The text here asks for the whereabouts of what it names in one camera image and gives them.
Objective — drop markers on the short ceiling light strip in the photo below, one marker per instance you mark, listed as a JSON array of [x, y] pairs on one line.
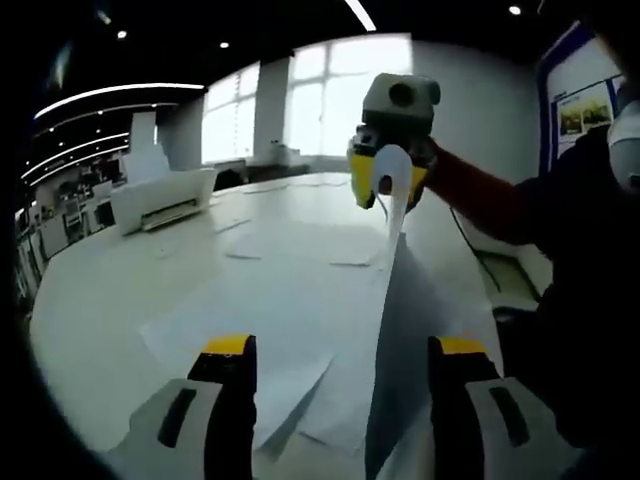
[[361, 14]]

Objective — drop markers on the single white paper sheet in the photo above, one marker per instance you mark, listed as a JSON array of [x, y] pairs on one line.
[[397, 210]]

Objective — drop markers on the narrow window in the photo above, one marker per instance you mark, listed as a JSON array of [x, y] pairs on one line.
[[230, 120]]

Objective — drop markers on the long ceiling light strip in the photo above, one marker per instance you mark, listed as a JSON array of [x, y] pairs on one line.
[[115, 92]]

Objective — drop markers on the white printer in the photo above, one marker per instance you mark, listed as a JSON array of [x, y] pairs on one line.
[[160, 195]]

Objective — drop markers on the small white box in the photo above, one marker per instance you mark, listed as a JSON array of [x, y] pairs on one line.
[[280, 152]]

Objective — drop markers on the pile of white printing papers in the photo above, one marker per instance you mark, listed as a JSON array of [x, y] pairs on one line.
[[280, 320]]

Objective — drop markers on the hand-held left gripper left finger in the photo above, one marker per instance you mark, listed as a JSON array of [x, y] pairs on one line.
[[190, 430]]

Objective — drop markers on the white chest device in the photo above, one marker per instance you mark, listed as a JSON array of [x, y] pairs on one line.
[[625, 150]]

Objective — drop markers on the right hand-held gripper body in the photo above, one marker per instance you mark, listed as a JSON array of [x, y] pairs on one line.
[[395, 110]]

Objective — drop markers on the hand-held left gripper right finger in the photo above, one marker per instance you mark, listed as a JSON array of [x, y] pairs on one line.
[[480, 430]]

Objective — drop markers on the wide window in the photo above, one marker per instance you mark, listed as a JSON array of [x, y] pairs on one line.
[[340, 90]]

